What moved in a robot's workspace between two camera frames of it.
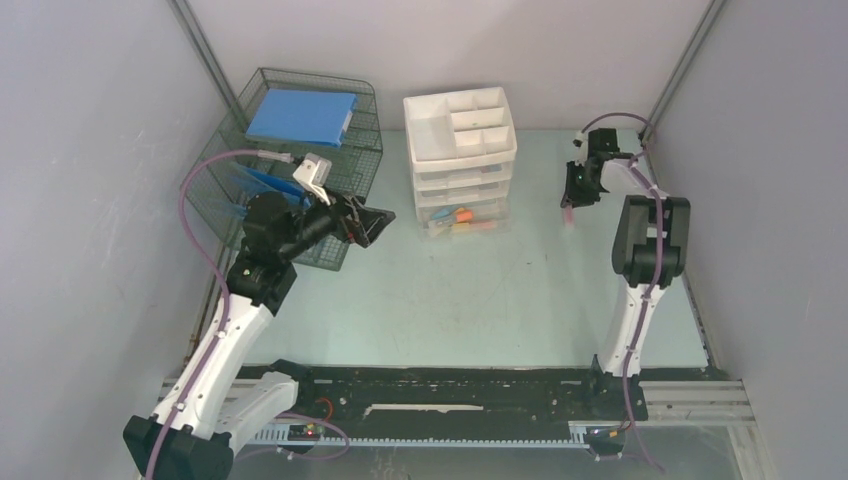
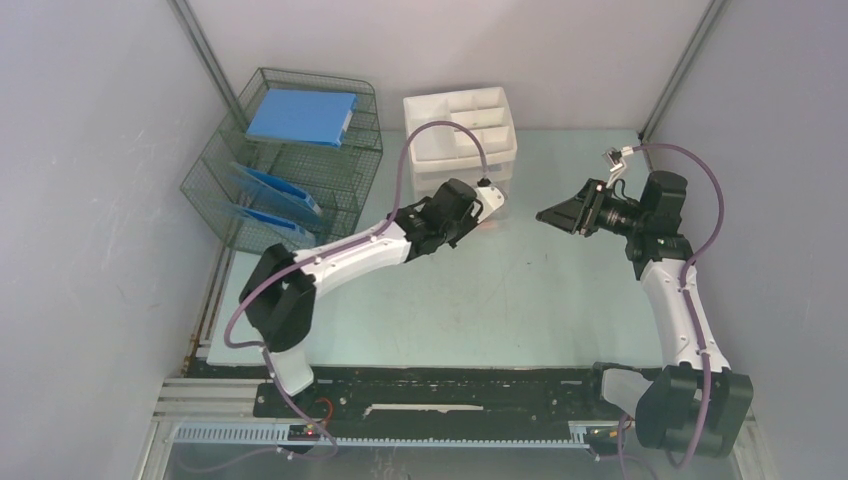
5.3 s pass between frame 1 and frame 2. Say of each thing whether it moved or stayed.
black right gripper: moved
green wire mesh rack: stayed
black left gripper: moved
